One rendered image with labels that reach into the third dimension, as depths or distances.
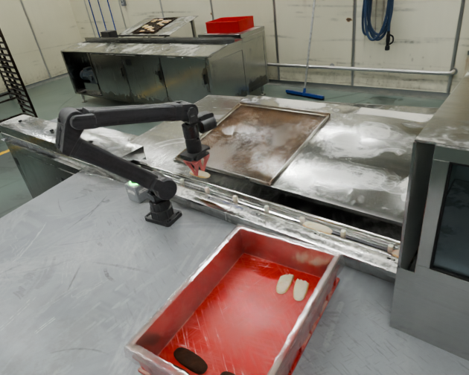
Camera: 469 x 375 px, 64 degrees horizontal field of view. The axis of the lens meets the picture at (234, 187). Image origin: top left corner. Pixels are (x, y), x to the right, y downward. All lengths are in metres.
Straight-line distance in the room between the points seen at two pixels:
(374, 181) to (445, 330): 0.57
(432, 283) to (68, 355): 0.86
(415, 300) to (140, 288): 0.73
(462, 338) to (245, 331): 0.47
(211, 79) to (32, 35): 5.24
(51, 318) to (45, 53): 7.86
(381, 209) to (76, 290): 0.96
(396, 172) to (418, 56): 3.53
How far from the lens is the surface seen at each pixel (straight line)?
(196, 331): 1.01
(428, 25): 4.75
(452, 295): 0.88
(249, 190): 1.48
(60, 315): 1.21
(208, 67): 4.11
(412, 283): 0.89
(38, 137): 2.33
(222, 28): 4.97
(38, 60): 8.76
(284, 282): 1.06
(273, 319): 1.00
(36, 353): 1.15
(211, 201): 1.37
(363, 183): 1.33
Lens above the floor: 1.60
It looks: 31 degrees down
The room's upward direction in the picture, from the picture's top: 9 degrees counter-clockwise
